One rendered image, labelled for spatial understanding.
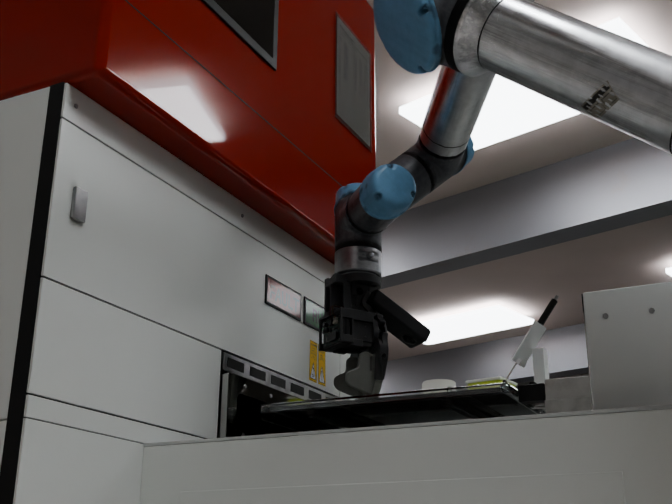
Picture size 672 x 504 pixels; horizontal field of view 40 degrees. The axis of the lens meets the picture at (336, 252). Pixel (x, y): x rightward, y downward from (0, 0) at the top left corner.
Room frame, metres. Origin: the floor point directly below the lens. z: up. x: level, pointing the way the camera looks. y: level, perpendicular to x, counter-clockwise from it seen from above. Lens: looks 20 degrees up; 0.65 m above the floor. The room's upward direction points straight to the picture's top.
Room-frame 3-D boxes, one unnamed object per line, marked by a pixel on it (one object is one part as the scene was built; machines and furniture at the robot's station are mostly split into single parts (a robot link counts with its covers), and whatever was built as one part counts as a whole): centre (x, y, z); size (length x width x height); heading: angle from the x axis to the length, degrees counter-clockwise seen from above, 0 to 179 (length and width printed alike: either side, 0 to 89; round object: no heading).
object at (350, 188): (1.37, -0.04, 1.21); 0.09 x 0.08 x 0.11; 19
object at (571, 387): (1.16, -0.31, 0.89); 0.08 x 0.03 x 0.03; 64
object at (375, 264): (1.37, -0.04, 1.13); 0.08 x 0.08 x 0.05
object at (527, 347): (1.57, -0.34, 1.03); 0.06 x 0.04 x 0.13; 64
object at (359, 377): (1.36, -0.04, 0.95); 0.06 x 0.03 x 0.09; 119
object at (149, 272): (1.33, 0.15, 1.02); 0.81 x 0.03 x 0.40; 154
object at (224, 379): (1.48, 0.06, 0.89); 0.44 x 0.02 x 0.10; 154
